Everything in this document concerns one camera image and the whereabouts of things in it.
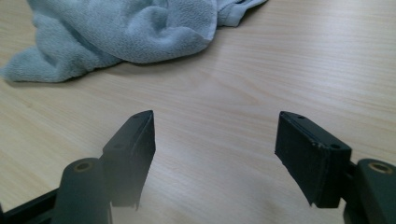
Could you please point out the light blue terry towel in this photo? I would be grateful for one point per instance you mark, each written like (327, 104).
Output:
(124, 28)

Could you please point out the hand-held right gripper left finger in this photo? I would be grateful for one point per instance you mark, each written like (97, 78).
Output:
(132, 155)

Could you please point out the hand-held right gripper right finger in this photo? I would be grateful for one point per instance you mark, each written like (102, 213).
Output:
(311, 161)

